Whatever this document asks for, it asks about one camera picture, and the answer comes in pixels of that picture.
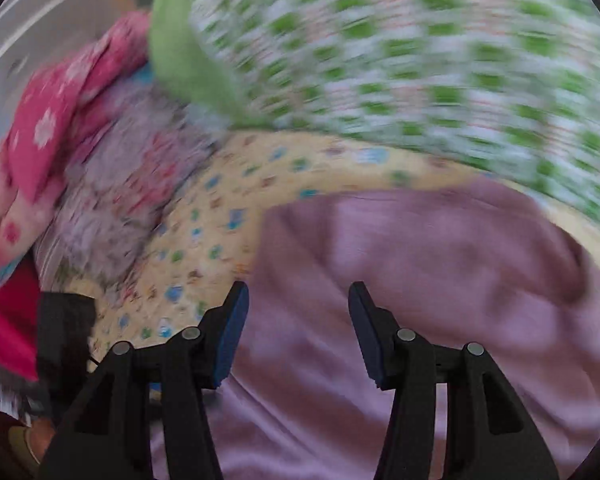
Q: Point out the purple floral pillow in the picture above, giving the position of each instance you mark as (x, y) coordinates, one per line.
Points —
(125, 175)

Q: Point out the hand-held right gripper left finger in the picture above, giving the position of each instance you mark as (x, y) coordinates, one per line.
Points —
(229, 340)

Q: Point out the red cloth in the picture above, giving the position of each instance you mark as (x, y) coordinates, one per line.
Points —
(5, 320)

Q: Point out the green checkered quilt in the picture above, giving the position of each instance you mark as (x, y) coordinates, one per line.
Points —
(380, 45)

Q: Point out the purple knit sweater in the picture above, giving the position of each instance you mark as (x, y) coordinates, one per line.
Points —
(380, 240)

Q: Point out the yellow bear-print bed sheet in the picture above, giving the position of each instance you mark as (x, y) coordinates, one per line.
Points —
(260, 175)

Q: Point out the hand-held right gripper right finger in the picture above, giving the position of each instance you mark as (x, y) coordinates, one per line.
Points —
(370, 340)

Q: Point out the pink floral quilt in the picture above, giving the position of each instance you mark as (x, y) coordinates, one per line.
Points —
(40, 125)

